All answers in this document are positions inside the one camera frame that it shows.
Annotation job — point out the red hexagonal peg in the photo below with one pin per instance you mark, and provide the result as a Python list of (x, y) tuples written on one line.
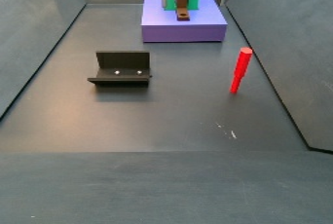
[(241, 68)]

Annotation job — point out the purple base board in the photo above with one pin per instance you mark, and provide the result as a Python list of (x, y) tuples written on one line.
[(205, 27)]

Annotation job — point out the black angle bracket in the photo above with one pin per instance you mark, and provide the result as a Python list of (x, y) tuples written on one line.
[(122, 67)]

